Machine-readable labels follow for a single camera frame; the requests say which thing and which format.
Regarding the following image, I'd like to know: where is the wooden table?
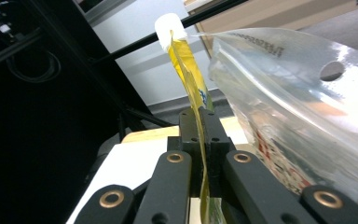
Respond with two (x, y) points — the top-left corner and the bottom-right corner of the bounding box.
(120, 115), (246, 145)

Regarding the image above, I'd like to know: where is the yellow spout pouch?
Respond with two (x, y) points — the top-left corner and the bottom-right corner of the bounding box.
(154, 12), (231, 224)

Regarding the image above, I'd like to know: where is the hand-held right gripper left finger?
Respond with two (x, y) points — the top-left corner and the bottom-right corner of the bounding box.
(167, 106), (205, 198)

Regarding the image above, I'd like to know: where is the black frame bar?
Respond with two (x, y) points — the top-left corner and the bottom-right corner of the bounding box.
(88, 0), (250, 65)

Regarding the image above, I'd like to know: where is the white table mat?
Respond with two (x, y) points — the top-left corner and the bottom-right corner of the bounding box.
(65, 127), (251, 224)

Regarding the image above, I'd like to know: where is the clear bag of dark seaweed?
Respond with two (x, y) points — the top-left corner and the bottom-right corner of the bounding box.
(195, 27), (358, 219)

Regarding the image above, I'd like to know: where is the black metal stand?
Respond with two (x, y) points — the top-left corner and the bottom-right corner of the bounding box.
(116, 104), (175, 143)

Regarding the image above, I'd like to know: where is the white cabinet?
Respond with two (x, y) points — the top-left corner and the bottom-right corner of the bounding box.
(74, 0), (220, 107)

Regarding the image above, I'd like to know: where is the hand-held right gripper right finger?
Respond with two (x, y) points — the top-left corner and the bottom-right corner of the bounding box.
(200, 106), (237, 191)

